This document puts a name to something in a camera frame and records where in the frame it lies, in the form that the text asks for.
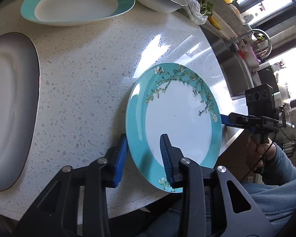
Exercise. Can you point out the chrome sink faucet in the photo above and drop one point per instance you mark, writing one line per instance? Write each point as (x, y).
(257, 39)

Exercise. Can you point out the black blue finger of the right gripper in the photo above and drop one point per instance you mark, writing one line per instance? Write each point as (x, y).
(234, 120)

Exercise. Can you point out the right forearm grey sleeve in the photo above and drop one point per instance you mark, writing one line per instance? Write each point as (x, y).
(276, 196)

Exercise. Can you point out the stainless steel sink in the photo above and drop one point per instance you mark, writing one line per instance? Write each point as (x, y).
(234, 68)

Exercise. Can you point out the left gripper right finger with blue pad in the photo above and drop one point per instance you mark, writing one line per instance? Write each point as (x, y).
(171, 156)

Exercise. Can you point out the clear plastic bag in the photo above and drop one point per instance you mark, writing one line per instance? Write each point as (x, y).
(193, 12)

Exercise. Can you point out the teal floral oval plate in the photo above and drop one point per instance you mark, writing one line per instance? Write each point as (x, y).
(73, 12)

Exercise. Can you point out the grey oval plate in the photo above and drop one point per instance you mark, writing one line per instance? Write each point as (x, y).
(19, 98)

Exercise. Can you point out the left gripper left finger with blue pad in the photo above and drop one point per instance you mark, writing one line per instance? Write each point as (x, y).
(116, 157)

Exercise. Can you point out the teal floral round plate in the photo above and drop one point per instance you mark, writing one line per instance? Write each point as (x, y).
(172, 99)

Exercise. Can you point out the right hand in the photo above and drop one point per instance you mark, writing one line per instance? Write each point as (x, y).
(258, 154)

